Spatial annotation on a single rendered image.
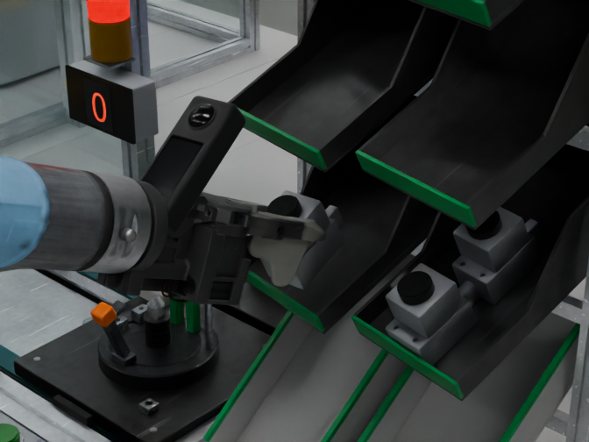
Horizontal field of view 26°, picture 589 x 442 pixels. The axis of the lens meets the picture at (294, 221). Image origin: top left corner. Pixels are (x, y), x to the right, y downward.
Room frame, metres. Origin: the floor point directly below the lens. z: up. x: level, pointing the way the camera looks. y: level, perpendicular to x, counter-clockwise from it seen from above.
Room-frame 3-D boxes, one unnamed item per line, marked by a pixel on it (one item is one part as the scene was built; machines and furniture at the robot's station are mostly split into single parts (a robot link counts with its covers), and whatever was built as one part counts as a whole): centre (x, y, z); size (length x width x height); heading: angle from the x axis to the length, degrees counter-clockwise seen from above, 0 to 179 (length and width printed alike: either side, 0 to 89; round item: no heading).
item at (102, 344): (1.24, 0.16, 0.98); 0.14 x 0.14 x 0.02
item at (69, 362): (1.24, 0.16, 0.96); 0.24 x 0.24 x 0.02; 48
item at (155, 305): (1.24, 0.16, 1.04); 0.02 x 0.02 x 0.03
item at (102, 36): (1.46, 0.22, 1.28); 0.05 x 0.05 x 0.05
